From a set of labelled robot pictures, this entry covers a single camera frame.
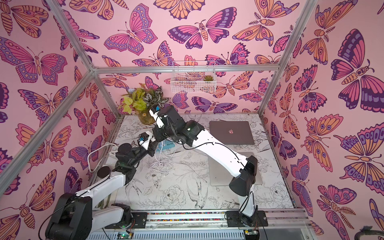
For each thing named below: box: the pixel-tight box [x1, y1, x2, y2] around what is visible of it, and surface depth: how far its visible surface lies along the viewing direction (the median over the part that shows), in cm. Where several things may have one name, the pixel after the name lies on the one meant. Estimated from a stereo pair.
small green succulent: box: [203, 75, 214, 81], surface depth 94 cm
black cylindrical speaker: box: [97, 166, 110, 179], surface depth 87 cm
